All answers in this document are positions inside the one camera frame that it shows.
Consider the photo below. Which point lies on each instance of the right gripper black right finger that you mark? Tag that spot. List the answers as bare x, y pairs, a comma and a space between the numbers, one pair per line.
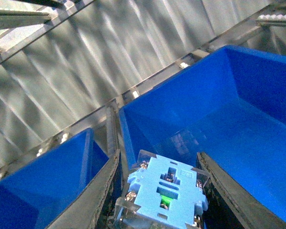
230, 205

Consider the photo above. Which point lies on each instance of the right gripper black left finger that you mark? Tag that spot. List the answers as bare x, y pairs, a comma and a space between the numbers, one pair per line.
97, 197

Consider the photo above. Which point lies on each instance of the push button blue contact block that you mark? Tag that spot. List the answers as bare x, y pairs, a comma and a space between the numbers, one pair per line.
162, 194

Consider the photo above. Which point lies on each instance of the blue source bin with buttons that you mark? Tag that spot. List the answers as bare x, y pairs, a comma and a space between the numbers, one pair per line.
38, 193

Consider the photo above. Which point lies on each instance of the blue empty target bin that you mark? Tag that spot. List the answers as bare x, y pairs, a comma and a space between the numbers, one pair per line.
230, 105

